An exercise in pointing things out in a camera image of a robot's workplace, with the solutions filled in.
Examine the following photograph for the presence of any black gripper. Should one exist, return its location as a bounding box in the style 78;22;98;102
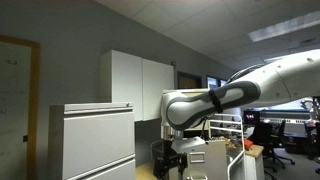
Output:
153;140;188;179

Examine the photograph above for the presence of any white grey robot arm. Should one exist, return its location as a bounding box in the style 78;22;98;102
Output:
153;49;320;180

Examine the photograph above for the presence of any beige tall file cabinet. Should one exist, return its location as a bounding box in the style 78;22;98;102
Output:
162;88;229;180

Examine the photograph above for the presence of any grey lateral file cabinet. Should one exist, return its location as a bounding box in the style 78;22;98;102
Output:
47;102;135;180

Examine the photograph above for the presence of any dark wooden door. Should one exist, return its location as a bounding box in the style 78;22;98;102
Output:
178;72;202;89

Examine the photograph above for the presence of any wooden desk with clutter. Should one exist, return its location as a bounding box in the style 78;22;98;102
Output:
210;138;264;180

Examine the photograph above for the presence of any black office chair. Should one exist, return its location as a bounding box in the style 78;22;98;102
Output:
249;122;295;169

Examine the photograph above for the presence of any wood framed whiteboard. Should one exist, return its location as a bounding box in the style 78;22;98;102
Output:
0;35;40;180

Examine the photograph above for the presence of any ceiling fluorescent light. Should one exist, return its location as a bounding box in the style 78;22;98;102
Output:
248;11;320;43

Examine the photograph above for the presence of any white metal cart frame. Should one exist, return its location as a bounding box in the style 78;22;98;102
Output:
209;114;246;180

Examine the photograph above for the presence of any white wall cabinet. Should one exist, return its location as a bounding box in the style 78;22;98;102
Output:
100;50;174;121

